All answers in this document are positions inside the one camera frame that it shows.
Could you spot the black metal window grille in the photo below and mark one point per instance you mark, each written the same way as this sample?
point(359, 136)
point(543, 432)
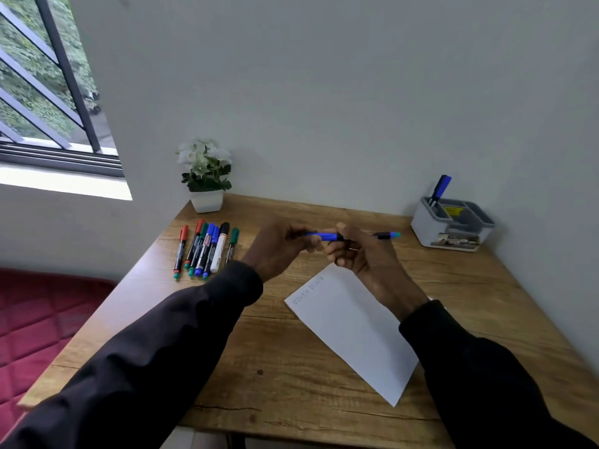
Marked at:
point(61, 65)

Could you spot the red quilted mattress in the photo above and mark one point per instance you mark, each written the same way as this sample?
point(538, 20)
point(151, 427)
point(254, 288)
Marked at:
point(32, 331)

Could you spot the person's right fingers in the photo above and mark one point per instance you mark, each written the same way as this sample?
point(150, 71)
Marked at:
point(340, 254)

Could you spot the grey white desk organizer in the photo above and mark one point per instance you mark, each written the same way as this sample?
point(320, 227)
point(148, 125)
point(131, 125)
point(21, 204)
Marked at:
point(433, 226)

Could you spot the white paper sheet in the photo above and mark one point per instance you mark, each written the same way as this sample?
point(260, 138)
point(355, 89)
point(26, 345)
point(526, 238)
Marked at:
point(355, 331)

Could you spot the potted white flower plant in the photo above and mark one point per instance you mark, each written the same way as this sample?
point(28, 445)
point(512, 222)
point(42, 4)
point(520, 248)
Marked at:
point(206, 177)

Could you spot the person's left forearm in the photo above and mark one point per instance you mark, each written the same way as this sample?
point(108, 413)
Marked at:
point(154, 350)

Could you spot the yellow small item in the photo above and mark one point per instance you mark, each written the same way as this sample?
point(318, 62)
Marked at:
point(453, 211)

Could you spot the person's left hand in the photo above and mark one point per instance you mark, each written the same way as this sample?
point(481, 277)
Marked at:
point(274, 250)

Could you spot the blue black marker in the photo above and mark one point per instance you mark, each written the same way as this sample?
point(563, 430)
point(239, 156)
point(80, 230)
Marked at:
point(441, 186)

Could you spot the person's left fingers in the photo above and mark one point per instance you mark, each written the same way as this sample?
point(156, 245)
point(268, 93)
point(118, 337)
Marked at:
point(297, 227)

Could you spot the person's right forearm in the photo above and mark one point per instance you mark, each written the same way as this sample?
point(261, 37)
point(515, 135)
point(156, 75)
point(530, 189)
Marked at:
point(472, 383)

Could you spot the row of coloured markers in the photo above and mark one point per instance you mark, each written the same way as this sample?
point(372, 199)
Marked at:
point(203, 250)

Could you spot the blue cap marker pen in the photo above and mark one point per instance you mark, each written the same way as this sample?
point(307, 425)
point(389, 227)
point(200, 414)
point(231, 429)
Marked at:
point(327, 236)

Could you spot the person's right hand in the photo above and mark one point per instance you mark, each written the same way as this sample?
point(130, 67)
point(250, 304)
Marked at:
point(369, 261)

